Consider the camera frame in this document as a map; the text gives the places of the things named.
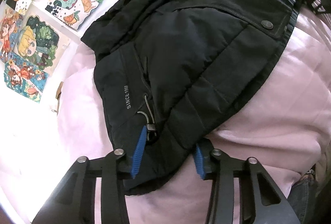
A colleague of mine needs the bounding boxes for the blond figure green drawing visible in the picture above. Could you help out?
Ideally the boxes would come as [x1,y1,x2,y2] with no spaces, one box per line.
[18,15,71,73]

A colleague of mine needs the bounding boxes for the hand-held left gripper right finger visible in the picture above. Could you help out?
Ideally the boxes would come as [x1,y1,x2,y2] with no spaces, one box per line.
[194,142,302,224]

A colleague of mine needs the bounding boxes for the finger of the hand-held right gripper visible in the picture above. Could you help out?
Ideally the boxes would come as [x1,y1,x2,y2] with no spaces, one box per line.
[302,0,327,16]

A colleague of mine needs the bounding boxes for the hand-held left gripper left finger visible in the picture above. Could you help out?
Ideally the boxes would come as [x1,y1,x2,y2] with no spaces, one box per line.
[31,126,147,224]

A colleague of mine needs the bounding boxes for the person's leg in dark trousers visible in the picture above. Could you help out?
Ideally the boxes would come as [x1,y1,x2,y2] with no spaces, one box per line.
[287,169,319,224]

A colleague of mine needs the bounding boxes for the pink duvet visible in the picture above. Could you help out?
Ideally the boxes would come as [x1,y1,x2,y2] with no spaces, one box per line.
[0,0,331,224]

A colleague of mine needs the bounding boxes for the orange-dress girl blue drawing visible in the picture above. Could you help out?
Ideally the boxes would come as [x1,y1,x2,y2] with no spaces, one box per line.
[4,54,50,104]

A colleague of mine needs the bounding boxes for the swimming orange-haired girl drawing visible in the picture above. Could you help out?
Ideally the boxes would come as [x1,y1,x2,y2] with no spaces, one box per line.
[0,10,24,63]

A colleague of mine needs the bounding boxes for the black padded jacket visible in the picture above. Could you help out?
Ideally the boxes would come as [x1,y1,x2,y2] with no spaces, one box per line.
[81,0,305,197]

